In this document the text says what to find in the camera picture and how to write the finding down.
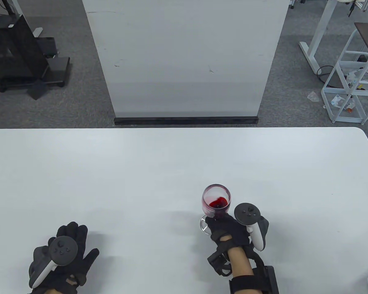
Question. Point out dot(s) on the small black box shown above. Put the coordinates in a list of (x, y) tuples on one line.
[(47, 46)]

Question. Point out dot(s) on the white desk leg frame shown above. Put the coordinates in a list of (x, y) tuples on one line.
[(320, 30)]

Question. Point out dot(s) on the white metal step rack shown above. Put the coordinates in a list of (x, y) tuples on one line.
[(326, 95)]

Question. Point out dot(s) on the clear plastic wrapper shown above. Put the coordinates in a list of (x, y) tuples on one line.
[(313, 97)]

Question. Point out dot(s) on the person's right hand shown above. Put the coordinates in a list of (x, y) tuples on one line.
[(228, 229)]

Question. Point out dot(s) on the crumpled white packaging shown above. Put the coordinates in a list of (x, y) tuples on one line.
[(355, 76), (339, 101)]

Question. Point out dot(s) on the black screen base bar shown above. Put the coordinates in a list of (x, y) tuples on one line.
[(184, 120)]

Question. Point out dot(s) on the black wheeled platform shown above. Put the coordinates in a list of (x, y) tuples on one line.
[(56, 69)]

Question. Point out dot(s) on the person's left hand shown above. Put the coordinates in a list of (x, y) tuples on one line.
[(79, 237)]

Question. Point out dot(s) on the dark grey white controller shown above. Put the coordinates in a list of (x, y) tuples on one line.
[(63, 251), (247, 212)]

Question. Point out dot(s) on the white table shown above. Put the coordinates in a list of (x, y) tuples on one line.
[(141, 171)]

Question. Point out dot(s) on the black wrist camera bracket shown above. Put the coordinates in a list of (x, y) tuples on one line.
[(217, 263)]

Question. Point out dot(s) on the white partition screen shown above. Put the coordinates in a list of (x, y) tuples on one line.
[(184, 61)]

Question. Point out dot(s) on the clear wine glass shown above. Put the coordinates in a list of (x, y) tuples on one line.
[(216, 200)]

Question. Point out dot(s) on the black computer tower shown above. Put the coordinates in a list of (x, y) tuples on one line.
[(15, 52)]

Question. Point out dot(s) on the person's right forearm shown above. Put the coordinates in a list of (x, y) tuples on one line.
[(239, 261)]

